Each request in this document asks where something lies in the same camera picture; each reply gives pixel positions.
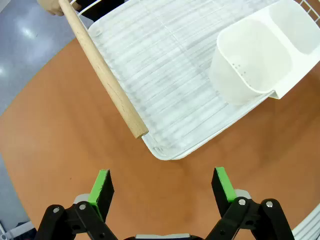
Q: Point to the white plastic cutlery holder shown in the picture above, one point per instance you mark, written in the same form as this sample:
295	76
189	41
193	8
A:
250	50

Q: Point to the white ribbed plastic object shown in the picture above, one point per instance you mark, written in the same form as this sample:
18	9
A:
308	225

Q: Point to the person's right hand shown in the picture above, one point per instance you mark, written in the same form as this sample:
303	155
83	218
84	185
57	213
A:
51	6

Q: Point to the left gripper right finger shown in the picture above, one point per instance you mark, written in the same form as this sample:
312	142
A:
225	192

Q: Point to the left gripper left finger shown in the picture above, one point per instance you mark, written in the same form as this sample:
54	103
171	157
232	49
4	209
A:
100	200

